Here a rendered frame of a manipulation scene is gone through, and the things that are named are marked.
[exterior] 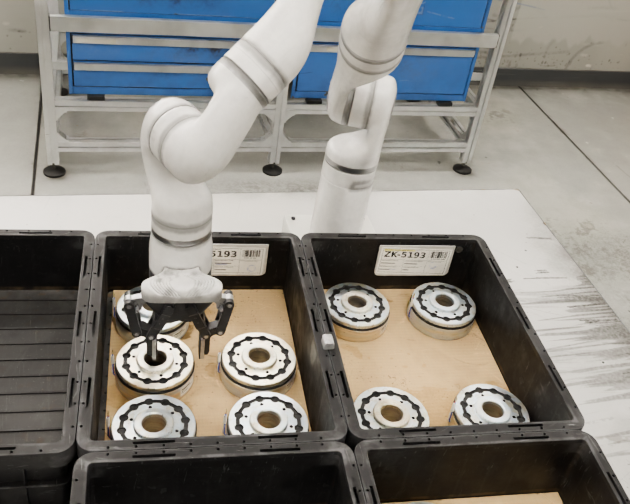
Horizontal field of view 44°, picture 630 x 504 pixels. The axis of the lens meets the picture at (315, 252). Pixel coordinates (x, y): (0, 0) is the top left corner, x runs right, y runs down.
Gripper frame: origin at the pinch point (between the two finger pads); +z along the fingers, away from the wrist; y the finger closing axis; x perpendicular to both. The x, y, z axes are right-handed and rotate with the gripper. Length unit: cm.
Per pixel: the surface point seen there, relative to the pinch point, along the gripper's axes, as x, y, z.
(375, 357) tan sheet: -2.5, -28.6, 5.4
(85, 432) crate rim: 17.7, 10.4, -5.0
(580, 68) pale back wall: -287, -221, 81
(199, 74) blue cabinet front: -188, -13, 49
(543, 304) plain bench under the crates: -29, -71, 19
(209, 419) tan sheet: 8.1, -3.9, 5.2
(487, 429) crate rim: 19.6, -35.5, -4.7
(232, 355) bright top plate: -0.6, -7.4, 2.4
